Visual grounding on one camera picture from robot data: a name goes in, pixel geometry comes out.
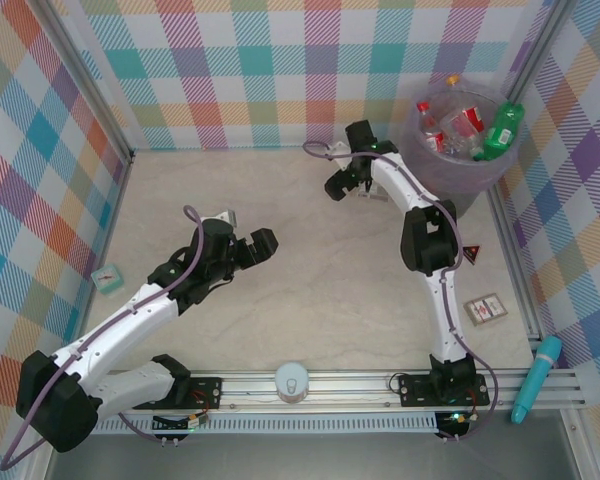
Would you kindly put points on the silver tin can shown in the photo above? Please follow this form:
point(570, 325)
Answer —
point(291, 382)

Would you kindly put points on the green plastic bottle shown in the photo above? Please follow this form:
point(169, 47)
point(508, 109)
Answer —
point(500, 132)

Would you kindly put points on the small teal box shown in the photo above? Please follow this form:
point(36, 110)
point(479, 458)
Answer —
point(108, 280)

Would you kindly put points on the translucent purple plastic bin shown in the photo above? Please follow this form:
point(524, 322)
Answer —
point(450, 175)

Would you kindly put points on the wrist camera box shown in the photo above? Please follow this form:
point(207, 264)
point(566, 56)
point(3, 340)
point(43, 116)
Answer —
point(230, 217)
point(339, 149)

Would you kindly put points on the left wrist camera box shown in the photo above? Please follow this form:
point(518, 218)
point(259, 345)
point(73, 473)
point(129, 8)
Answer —
point(230, 217)

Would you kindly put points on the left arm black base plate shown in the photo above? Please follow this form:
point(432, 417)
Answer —
point(205, 392)

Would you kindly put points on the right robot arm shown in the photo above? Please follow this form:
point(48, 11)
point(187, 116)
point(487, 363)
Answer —
point(442, 310)

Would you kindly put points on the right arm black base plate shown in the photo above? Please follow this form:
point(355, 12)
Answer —
point(415, 390)

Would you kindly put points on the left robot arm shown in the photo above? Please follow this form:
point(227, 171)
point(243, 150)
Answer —
point(120, 325)

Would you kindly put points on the red label bottle gold cap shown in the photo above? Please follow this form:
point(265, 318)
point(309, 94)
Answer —
point(472, 117)

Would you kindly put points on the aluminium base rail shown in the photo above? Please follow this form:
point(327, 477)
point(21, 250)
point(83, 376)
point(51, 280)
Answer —
point(350, 390)

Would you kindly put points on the aluminium frame post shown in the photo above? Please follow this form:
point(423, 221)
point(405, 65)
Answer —
point(80, 85)
point(545, 50)

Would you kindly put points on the playing card box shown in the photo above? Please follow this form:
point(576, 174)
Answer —
point(486, 310)

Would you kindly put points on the small power connector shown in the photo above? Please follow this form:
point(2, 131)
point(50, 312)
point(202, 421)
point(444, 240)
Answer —
point(459, 418)
point(197, 421)

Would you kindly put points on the teal pen-shaped tube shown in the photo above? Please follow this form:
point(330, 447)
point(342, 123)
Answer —
point(535, 385)

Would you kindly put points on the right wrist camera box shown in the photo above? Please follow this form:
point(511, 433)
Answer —
point(339, 149)

